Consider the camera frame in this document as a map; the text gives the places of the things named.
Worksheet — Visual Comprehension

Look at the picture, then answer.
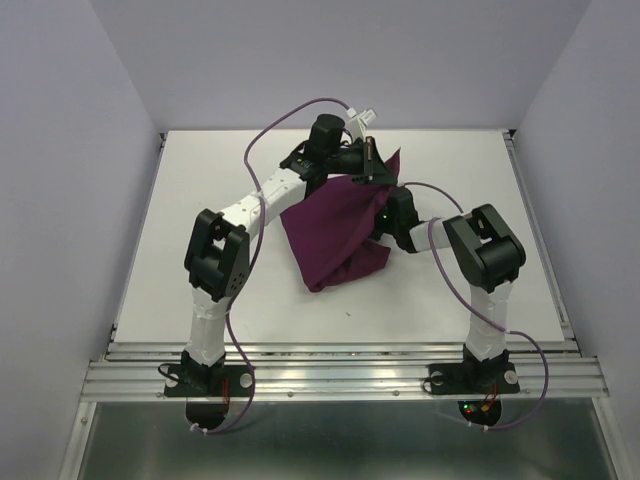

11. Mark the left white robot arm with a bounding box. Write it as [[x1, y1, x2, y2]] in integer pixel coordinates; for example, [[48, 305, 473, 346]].
[[181, 109, 397, 394]]

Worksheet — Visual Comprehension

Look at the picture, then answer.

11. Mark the aluminium frame rail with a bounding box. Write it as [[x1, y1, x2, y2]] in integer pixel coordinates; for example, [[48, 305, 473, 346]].
[[81, 339, 609, 402]]

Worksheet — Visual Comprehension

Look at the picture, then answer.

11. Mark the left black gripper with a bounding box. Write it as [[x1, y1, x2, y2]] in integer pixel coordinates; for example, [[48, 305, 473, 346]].
[[325, 136, 398, 185]]

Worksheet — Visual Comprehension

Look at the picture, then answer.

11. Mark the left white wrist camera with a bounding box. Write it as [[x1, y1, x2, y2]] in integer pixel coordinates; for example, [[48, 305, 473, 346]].
[[345, 107, 377, 143]]

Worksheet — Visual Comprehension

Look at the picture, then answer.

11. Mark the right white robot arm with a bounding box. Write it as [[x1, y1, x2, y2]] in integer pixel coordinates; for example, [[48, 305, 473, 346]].
[[372, 186, 526, 390]]

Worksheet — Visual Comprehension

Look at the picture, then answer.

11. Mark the purple surgical drape cloth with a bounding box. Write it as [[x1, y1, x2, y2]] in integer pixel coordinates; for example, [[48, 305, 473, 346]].
[[280, 176, 394, 293]]

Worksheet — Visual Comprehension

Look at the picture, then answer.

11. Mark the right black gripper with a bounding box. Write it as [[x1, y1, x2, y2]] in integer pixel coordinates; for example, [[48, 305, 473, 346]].
[[343, 196, 398, 241]]

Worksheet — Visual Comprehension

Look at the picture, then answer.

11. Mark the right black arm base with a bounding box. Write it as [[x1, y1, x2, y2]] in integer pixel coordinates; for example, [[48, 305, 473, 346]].
[[421, 347, 520, 396]]

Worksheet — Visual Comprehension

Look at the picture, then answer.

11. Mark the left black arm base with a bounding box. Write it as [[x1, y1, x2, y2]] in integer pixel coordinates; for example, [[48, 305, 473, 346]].
[[157, 351, 254, 398]]

